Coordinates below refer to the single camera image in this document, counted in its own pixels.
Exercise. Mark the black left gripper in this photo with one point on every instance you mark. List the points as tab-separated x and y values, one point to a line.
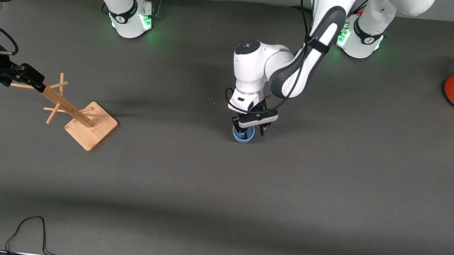
261	105

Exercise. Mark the light blue cup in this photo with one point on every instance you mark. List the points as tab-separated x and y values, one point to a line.
244	138

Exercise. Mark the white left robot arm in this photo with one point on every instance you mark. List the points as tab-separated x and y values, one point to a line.
259	67

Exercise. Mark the wooden cup rack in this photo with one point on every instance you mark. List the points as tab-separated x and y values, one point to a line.
92	127

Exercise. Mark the dark grey table mat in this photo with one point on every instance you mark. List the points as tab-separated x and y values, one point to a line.
245	189

